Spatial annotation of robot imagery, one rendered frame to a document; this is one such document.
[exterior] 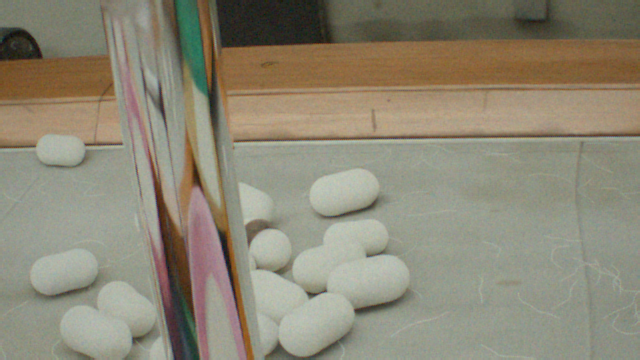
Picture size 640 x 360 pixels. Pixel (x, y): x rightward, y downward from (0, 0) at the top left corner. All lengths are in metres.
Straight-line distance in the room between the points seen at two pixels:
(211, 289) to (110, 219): 0.35
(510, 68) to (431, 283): 0.22
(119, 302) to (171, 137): 0.26
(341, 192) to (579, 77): 0.19
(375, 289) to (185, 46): 0.27
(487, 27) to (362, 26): 0.32
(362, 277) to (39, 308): 0.16
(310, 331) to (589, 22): 2.23
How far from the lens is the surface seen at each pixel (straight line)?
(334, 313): 0.43
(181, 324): 0.22
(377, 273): 0.45
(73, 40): 2.85
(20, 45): 1.32
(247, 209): 0.52
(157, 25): 0.19
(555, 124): 0.62
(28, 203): 0.60
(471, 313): 0.45
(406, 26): 2.61
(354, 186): 0.52
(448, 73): 0.65
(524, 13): 2.54
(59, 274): 0.49
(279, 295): 0.44
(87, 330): 0.44
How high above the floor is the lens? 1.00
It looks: 27 degrees down
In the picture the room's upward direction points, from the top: 5 degrees counter-clockwise
